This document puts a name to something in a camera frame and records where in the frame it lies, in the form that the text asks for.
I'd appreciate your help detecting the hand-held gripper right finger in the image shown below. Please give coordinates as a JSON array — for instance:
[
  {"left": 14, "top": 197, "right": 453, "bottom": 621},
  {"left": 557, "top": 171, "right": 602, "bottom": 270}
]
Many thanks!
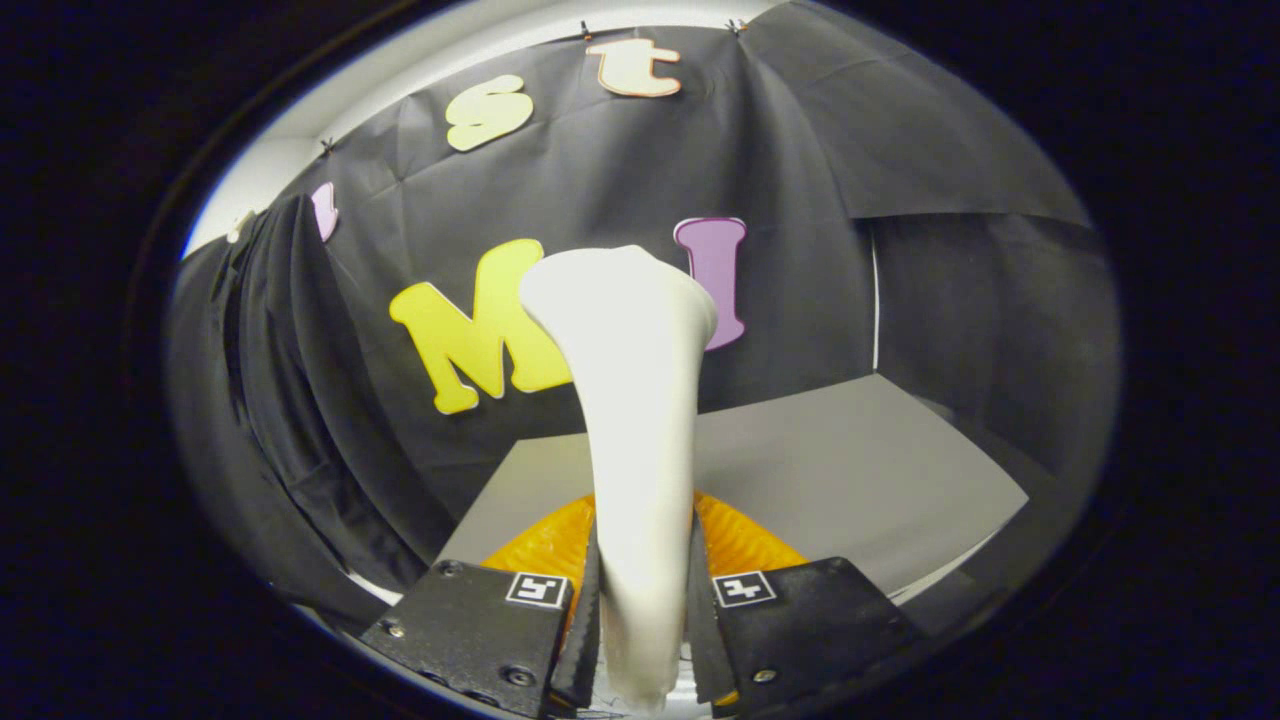
[{"left": 685, "top": 490, "right": 926, "bottom": 719}]

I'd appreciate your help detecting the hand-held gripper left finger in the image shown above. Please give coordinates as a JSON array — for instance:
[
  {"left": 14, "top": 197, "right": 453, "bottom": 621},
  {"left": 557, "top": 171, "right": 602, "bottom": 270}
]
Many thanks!
[{"left": 360, "top": 495, "right": 602, "bottom": 719}]

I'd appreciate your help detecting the white garment steamer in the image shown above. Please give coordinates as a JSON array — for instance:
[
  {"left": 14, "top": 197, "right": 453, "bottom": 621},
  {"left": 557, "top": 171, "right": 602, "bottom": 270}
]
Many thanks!
[{"left": 518, "top": 244, "right": 719, "bottom": 713}]

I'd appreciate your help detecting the black suit jacket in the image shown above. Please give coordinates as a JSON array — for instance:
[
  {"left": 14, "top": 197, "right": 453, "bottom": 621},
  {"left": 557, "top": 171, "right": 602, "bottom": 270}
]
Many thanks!
[{"left": 225, "top": 195, "right": 456, "bottom": 601}]

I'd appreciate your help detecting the grey cabinet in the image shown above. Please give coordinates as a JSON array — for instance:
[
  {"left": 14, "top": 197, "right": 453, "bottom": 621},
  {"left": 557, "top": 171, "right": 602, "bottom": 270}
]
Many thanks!
[{"left": 435, "top": 373, "right": 1031, "bottom": 601}]

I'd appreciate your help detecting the black backdrop cloth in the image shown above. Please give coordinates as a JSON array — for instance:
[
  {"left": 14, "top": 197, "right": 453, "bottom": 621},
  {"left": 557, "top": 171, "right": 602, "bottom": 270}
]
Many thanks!
[{"left": 165, "top": 0, "right": 1121, "bottom": 641}]

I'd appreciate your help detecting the white hanging cable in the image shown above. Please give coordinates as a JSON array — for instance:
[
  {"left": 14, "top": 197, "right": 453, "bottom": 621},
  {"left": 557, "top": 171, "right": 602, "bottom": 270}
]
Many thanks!
[{"left": 868, "top": 230, "right": 883, "bottom": 373}]

